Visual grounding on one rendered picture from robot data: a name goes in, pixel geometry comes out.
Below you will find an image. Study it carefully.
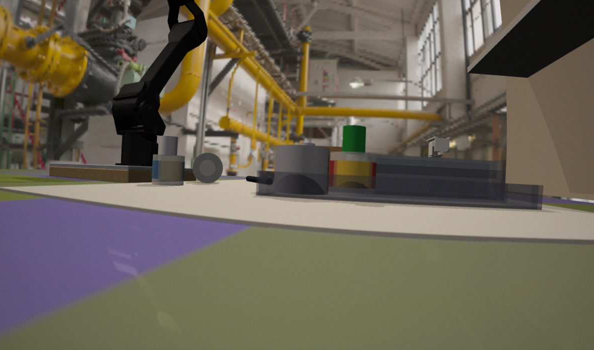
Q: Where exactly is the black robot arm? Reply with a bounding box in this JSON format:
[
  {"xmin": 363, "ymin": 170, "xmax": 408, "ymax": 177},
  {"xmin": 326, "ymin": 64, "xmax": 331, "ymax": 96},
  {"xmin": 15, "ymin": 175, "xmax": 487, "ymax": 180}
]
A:
[{"xmin": 111, "ymin": 0, "xmax": 208, "ymax": 167}]

